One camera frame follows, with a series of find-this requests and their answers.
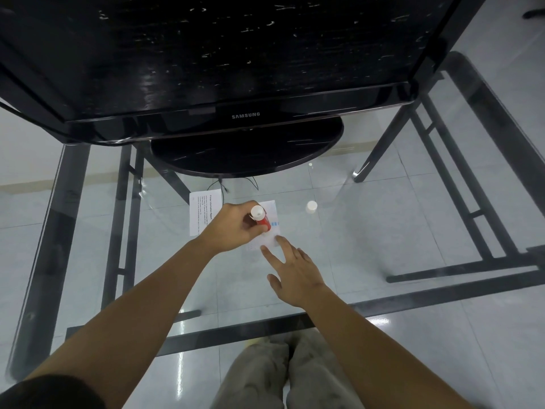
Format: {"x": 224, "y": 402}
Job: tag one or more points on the person's right hand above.
{"x": 298, "y": 279}

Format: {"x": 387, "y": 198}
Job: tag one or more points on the person's left hand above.
{"x": 228, "y": 227}

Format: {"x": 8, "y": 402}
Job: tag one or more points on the person's right thumb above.
{"x": 274, "y": 283}

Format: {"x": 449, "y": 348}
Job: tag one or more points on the person's right middle finger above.
{"x": 286, "y": 247}

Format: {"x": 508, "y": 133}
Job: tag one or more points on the person's left fingers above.
{"x": 252, "y": 232}

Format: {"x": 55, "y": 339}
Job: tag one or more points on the red glue stick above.
{"x": 258, "y": 213}

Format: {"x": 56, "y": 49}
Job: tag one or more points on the white printed paper sheet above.
{"x": 203, "y": 213}

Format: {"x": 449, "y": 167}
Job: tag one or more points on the person's left forearm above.
{"x": 127, "y": 319}

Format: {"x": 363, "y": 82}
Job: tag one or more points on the person's right forearm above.
{"x": 374, "y": 353}

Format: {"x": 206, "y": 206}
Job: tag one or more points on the white glue stick cap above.
{"x": 311, "y": 207}

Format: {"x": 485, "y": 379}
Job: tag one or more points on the black oval monitor stand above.
{"x": 247, "y": 149}

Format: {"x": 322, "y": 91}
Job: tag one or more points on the person's left leg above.
{"x": 255, "y": 374}

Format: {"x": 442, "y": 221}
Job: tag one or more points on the person's leg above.
{"x": 317, "y": 370}
{"x": 255, "y": 374}

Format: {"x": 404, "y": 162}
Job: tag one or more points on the person's right leg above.
{"x": 317, "y": 370}

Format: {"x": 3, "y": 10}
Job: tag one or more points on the black flat monitor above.
{"x": 213, "y": 59}

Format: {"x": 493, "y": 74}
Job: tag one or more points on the black sleeve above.
{"x": 47, "y": 394}

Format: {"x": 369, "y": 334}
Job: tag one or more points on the black chair base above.
{"x": 535, "y": 13}

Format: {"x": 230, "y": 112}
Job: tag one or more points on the black metal table frame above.
{"x": 425, "y": 296}

